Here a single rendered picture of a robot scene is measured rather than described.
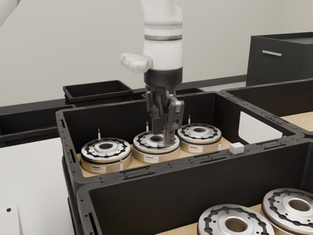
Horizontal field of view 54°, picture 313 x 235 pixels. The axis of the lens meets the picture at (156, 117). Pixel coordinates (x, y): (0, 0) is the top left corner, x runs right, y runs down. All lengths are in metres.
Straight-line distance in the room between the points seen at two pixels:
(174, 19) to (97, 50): 2.99
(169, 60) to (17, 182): 0.54
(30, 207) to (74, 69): 2.80
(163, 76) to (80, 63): 2.96
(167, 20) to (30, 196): 0.54
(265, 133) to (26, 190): 0.59
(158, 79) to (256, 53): 1.73
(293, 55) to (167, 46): 1.54
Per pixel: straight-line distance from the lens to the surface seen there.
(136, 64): 0.52
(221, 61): 4.32
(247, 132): 0.69
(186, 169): 0.44
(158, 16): 0.54
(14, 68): 3.43
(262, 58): 2.21
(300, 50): 2.01
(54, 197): 0.81
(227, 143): 0.75
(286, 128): 0.61
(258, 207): 0.55
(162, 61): 0.55
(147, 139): 0.66
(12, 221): 0.62
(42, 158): 0.99
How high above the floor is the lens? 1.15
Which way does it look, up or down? 22 degrees down
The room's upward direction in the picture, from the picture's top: straight up
